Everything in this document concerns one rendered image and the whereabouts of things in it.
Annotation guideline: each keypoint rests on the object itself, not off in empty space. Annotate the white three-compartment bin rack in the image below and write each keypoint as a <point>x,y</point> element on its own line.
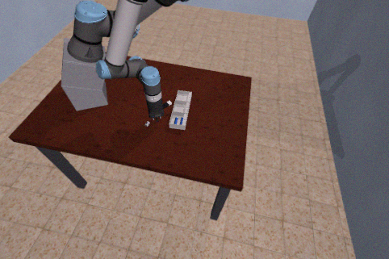
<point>181,109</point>

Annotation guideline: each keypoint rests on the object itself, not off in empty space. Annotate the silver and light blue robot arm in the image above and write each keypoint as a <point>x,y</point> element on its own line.
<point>92,22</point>

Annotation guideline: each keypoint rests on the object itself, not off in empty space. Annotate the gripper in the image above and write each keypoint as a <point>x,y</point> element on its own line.
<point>155,106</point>

